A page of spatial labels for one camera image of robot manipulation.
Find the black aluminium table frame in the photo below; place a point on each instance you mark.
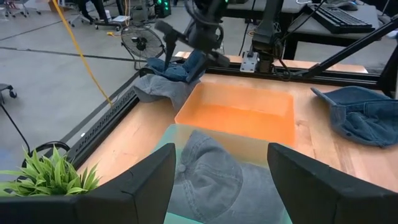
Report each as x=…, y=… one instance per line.
x=342, y=81

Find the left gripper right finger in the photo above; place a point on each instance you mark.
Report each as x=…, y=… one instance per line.
x=326, y=202

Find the gray desk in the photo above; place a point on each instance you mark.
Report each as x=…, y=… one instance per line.
x=295, y=7
x=306, y=29

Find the black chair base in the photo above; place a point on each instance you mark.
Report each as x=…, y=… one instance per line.
x=7, y=88

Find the black computer with green lights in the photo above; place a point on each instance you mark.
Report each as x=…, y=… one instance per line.
x=163, y=7

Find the person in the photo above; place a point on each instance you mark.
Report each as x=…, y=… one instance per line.
x=93, y=7

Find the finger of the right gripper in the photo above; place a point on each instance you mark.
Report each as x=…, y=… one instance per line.
x=169, y=49
x=199, y=67

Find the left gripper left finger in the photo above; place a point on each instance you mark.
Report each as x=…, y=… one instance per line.
x=124, y=205

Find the small green potted plant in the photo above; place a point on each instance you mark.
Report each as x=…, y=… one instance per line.
x=53, y=177

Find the black computer keyboard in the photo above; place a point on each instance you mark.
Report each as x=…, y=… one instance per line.
x=342, y=19

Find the gray denim cap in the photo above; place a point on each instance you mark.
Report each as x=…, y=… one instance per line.
x=158, y=90
x=211, y=180

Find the low wheeled dolly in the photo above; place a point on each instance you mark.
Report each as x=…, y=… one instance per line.
x=112, y=22

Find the green translucent plastic bin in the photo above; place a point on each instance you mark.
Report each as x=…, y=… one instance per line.
x=164, y=140

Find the blue denim cap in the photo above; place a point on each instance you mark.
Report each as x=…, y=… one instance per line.
x=174, y=73
x=367, y=121

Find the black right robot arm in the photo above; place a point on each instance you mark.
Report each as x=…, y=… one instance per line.
x=267, y=28

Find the orange translucent plastic bin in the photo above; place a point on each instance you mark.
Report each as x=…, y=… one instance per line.
x=236, y=118

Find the black floor fan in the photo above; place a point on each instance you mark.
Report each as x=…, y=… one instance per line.
x=141, y=42

